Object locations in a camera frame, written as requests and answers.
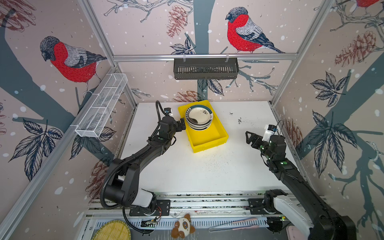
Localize white plate green rim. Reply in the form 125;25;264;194
185;105;213;127

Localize white plate red Chinese characters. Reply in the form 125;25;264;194
187;119;212;131

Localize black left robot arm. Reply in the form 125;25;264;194
100;101;186;236

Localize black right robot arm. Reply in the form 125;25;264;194
246;125;357;240

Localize pink tray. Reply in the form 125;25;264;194
287;226;310;240

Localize pink chopsticks tongs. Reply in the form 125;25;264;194
208;218;260;233

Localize plush panda toy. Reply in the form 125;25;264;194
171;214;196;239

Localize woven bamboo mat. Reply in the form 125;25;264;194
92;220;132;240

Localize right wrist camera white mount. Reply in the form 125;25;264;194
262;125;277;142

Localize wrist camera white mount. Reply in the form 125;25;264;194
164;108;173;117
262;125;277;142

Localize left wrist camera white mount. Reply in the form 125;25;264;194
164;108;173;117

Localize black hanging wire basket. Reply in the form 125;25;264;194
174;58;239;80

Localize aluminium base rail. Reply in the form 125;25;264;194
86;191;304;230

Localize white wire mesh shelf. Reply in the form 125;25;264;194
75;73;128;138

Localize aluminium frame horizontal bar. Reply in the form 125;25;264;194
113;53;298;63

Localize aluminium frame corner post left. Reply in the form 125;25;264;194
79;0;138;108

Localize aluminium frame corner post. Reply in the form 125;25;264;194
270;0;335;108
79;0;138;108

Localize aluminium frame corner post right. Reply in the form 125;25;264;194
270;0;335;108

